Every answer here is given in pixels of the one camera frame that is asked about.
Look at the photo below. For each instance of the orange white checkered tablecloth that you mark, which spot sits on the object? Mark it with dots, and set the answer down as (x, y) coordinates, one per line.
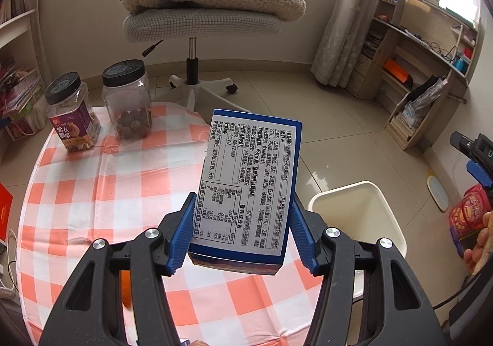
(96, 196)

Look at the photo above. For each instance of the white plastic bin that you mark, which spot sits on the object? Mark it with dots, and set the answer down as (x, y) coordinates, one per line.
(369, 211)

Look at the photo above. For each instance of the pile of colourful papers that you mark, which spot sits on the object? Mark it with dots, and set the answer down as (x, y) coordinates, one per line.
(19, 92)

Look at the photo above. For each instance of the grey office chair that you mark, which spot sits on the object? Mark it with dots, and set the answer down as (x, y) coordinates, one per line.
(192, 22)

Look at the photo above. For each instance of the grey lace curtain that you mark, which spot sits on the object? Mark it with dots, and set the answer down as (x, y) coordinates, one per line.
(342, 22)

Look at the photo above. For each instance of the light blue bathroom scale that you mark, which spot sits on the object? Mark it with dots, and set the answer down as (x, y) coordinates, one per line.
(438, 194)

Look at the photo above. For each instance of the clear jar with black lid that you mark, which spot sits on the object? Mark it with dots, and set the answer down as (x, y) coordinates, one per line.
(127, 107)

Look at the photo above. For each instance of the wooden desk with shelves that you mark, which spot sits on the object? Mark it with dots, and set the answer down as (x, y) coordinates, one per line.
(420, 57)

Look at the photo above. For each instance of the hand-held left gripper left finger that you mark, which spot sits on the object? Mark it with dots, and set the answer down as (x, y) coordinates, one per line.
(181, 238)

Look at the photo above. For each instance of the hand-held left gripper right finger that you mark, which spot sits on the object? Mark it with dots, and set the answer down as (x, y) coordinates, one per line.
(306, 238)

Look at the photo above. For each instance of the red gift bag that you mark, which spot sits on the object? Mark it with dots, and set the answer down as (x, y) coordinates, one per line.
(4, 211)

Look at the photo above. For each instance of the orange sausage wrapper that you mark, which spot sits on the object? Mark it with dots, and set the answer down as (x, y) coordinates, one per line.
(126, 284)

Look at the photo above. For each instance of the orange flat box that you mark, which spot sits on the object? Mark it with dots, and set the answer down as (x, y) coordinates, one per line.
(396, 71)

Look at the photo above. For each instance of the white bookshelf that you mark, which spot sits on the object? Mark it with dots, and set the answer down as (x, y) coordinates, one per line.
(15, 34)

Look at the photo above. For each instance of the blue bottle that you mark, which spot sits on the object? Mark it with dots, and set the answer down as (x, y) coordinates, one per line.
(461, 64)

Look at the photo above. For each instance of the person's right hand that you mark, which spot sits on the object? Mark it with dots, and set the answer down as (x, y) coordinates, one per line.
(477, 249)

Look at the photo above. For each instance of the silver plastic bag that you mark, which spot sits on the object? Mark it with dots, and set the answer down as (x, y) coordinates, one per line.
(423, 99)

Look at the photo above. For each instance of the blue cardboard box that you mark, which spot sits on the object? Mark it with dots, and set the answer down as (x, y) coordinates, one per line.
(246, 184)

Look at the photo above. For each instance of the red snack bag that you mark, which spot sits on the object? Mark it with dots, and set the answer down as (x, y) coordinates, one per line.
(466, 215)

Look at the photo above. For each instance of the purple label nut jar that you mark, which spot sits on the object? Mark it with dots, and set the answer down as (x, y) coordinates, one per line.
(73, 126)

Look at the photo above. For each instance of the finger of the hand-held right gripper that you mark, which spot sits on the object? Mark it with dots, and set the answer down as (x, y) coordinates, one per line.
(479, 173)
(468, 144)

